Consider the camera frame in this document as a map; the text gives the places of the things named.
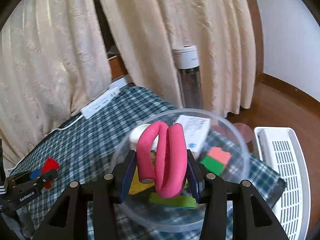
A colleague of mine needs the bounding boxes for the red toy brick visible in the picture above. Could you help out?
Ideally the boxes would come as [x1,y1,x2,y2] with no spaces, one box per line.
[41,158,59,189]

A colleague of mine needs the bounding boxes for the green dotted block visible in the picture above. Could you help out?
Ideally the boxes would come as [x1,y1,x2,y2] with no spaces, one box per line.
[149,192,198,209]

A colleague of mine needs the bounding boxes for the white round cup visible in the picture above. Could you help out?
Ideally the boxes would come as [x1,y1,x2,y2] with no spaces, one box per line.
[129,124,159,152]

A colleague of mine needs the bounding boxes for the white medicine box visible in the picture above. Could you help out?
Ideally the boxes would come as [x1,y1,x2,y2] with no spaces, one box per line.
[175,115,210,159]

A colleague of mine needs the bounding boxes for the pink foam roller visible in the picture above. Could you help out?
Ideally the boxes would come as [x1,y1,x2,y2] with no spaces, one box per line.
[136,121,188,198]

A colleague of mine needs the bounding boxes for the blue plaid tablecloth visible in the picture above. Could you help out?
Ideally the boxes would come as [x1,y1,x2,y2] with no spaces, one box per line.
[12,86,286,239]

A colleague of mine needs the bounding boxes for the green toy brick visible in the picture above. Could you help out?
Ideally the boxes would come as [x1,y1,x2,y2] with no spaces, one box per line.
[200,155,226,176]

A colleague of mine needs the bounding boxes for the white power strip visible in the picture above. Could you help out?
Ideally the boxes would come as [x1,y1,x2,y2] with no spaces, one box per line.
[81,87,120,120]

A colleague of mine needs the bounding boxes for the pink toy brick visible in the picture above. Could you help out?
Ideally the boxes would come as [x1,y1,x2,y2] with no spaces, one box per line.
[208,147,232,165]

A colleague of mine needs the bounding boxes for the yellow green box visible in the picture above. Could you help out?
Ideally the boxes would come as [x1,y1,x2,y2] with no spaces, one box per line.
[129,168,155,195]

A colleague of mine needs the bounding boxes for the white slatted appliance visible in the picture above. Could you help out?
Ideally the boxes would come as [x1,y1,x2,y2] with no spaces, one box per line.
[254,126,311,239]

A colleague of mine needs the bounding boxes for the clear plastic bowl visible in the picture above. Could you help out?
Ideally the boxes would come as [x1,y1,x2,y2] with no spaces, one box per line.
[111,108,249,232]

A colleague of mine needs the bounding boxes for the left cream curtain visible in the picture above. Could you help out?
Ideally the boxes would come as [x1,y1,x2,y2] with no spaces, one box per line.
[1,0,112,165]

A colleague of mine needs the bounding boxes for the cream curtain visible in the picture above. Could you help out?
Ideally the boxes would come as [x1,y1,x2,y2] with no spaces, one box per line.
[1,0,112,165]
[100,0,256,116]

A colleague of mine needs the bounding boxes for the white tower fan heater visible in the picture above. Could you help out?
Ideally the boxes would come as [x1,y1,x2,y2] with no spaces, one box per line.
[172,45,203,109]

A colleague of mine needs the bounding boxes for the right cream curtain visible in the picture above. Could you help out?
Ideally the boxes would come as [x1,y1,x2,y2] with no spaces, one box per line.
[100,0,256,116]

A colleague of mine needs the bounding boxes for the white power cable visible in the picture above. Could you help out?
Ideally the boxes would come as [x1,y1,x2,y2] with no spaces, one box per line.
[48,114,85,134]

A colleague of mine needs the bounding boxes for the brown wooden window frame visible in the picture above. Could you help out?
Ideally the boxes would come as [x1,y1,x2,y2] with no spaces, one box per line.
[247,0,264,81]

